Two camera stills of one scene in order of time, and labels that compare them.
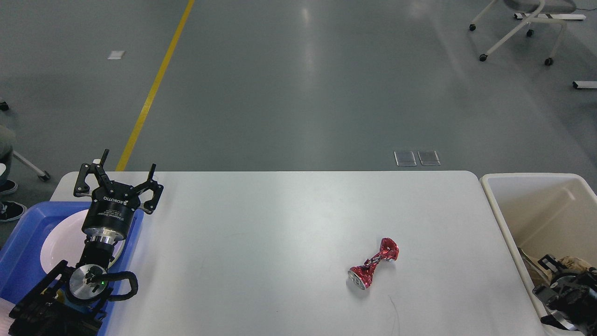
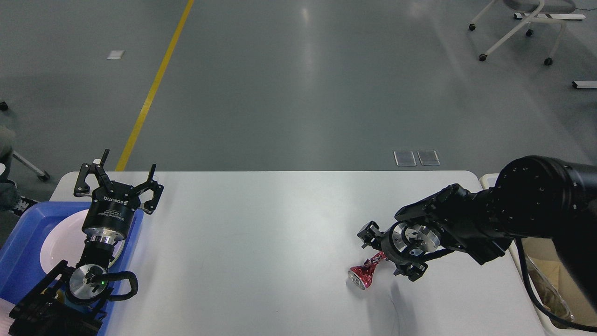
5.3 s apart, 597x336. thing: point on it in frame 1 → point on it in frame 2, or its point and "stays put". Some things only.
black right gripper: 573,298 → 403,244
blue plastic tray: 21,273 stays put
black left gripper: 113,206 stays put
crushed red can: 361,276 stays put
